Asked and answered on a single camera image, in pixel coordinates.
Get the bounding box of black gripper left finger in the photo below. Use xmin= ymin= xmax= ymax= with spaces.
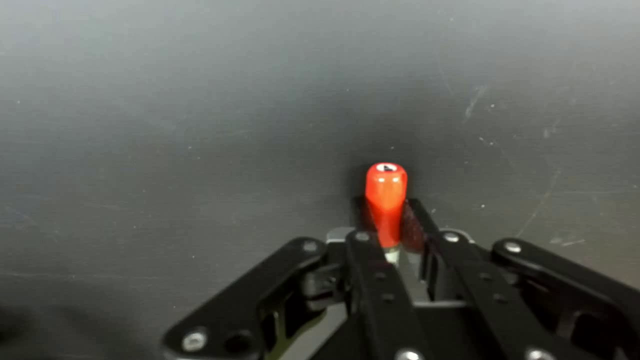
xmin=346 ymin=230 xmax=428 ymax=360

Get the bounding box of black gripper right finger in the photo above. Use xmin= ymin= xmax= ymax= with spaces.
xmin=408 ymin=198 xmax=574 ymax=360

